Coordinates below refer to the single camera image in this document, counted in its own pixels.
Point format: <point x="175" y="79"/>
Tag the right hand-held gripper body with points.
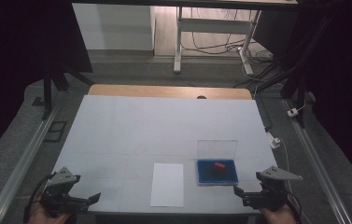
<point x="273" y="189"/>

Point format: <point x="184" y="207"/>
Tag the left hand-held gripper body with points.
<point x="59" y="186"/>

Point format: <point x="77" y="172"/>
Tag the blue ink pad box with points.
<point x="217" y="174"/>

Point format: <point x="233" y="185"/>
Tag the red stamp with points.
<point x="219" y="166"/>

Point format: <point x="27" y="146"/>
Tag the person's right hand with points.
<point x="278" y="216"/>

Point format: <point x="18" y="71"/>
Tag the person's left hand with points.
<point x="44" y="217"/>

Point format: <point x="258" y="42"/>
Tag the white paper sheet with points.
<point x="167" y="185"/>

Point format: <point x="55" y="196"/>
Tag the small white adapter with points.
<point x="292" y="112"/>

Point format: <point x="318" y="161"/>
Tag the black metal stand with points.
<point x="295" y="74"/>
<point x="48" y="90"/>

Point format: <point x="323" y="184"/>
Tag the wooden table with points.
<point x="152" y="91"/>

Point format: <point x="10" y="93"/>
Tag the black curtain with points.
<point x="344" y="77"/>
<point x="8" y="62"/>

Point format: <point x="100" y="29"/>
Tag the white cabinet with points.
<point x="114" y="26"/>

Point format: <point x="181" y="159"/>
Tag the aluminium rail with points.
<point x="320" y="165"/>
<point x="18" y="168"/>

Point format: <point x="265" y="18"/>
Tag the black rectangular floor frame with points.
<point x="55" y="131"/>

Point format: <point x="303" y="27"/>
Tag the white metal desk frame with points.
<point x="211" y="25"/>

